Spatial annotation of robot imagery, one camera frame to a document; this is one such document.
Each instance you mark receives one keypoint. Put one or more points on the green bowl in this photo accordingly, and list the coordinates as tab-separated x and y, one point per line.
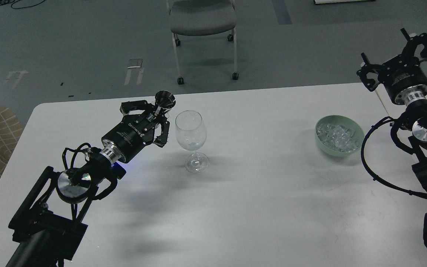
338	120

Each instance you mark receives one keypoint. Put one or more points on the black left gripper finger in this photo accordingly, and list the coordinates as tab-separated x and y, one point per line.
142	105
160	120

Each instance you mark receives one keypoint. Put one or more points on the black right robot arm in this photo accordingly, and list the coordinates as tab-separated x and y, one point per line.
409	134

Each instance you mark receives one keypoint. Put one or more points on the clear ice cubes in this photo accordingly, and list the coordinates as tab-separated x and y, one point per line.
338	137

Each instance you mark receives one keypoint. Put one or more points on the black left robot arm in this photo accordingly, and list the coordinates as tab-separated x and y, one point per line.
48	225

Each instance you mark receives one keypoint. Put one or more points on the steel double jigger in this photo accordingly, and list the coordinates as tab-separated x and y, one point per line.
164	102

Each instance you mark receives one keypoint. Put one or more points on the clear wine glass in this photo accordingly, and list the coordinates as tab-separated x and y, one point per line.
191	135

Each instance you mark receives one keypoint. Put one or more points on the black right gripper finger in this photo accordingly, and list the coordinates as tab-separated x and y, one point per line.
415	50
371	75

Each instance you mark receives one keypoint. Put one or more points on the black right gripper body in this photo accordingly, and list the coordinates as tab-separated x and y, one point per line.
399	75

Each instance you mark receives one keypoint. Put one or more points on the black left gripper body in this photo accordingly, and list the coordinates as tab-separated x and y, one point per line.
130	136

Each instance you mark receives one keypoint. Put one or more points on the grey office chair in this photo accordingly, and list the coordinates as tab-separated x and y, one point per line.
202	18

